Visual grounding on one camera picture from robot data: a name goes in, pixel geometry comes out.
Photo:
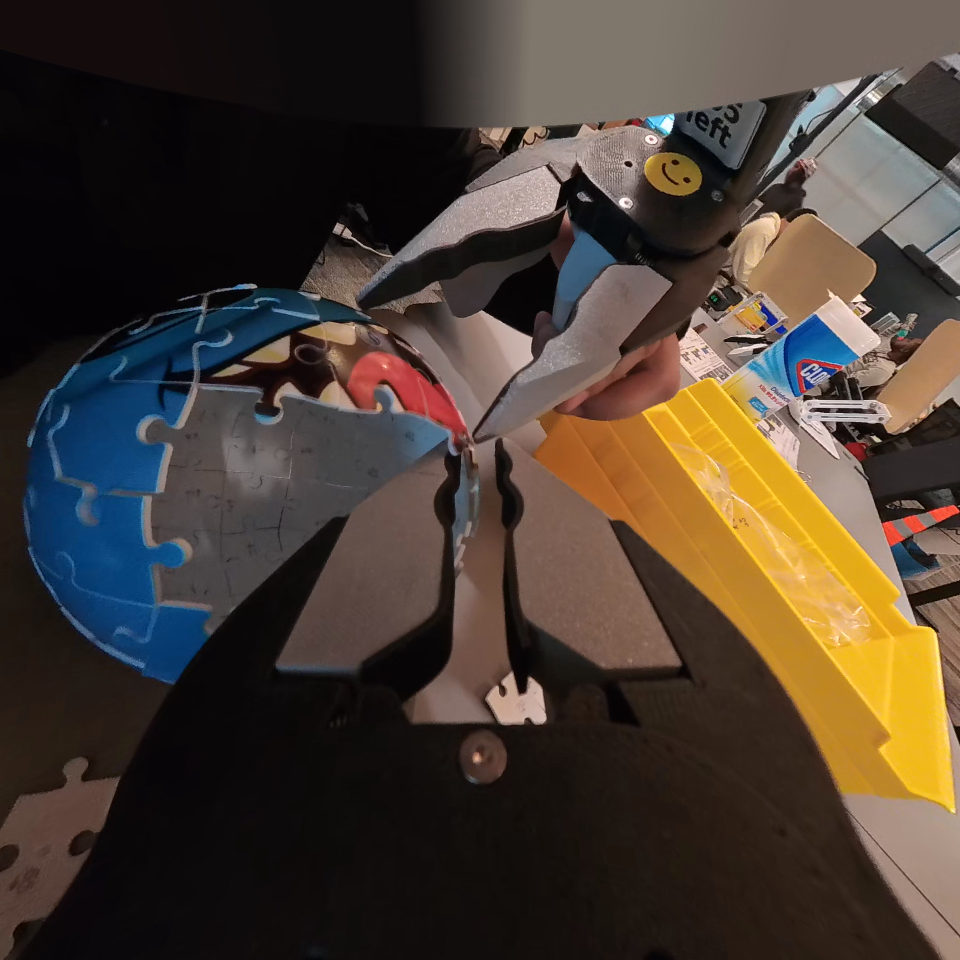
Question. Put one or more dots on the white blue wipes canister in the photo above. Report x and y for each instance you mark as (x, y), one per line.
(795, 360)

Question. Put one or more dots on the loose grey puzzle piece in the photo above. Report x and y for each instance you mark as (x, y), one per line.
(45, 825)

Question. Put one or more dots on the blue puzzle ball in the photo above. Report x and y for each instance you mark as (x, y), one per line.
(97, 487)

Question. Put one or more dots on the yellow box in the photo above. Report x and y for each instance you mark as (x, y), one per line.
(761, 319)

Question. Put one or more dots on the person's left hand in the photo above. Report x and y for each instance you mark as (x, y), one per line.
(637, 375)

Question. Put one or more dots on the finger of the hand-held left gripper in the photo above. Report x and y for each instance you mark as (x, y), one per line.
(480, 225)
(600, 330)

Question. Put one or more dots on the yellow plastic bin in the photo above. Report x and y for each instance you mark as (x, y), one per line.
(637, 487)

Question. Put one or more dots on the orange striped barrier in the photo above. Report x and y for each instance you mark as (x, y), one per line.
(919, 525)

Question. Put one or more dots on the printed paper sheet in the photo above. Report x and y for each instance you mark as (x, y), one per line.
(705, 360)

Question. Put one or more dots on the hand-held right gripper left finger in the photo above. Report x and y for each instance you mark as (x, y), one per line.
(375, 585)

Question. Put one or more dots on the white puzzle piece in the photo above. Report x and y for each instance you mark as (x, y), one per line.
(517, 705)

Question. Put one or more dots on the beige chair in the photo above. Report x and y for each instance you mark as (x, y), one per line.
(817, 262)
(930, 367)

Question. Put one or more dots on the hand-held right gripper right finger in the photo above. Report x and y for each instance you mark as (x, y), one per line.
(577, 592)

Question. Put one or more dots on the clear plastic bag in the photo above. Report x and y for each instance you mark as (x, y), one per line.
(810, 585)

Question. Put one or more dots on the white metal bracket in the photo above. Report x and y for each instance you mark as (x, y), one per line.
(840, 411)

